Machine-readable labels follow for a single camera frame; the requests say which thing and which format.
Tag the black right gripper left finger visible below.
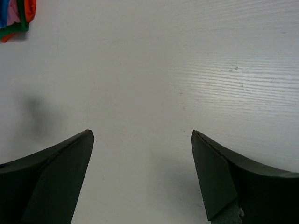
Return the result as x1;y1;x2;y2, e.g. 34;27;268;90
0;130;94;224

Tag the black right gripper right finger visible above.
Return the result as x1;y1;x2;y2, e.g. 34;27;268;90
191;130;299;224

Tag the blue t-shirt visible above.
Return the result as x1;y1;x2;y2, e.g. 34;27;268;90
0;0;10;28

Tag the green folded t-shirt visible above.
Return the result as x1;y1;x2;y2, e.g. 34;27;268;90
0;0;30;40

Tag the pink folded t-shirt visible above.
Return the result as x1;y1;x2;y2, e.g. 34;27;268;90
7;0;21;26

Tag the orange folded t-shirt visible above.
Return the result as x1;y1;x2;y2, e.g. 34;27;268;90
1;0;37;43

